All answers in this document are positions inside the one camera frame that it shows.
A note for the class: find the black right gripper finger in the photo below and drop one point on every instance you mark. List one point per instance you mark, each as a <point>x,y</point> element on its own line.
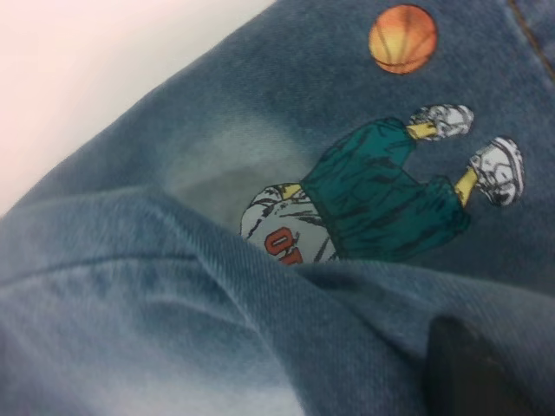
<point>464,377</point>

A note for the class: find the blue denim jeans basketball print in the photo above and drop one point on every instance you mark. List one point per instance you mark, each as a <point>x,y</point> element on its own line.
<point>173,303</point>

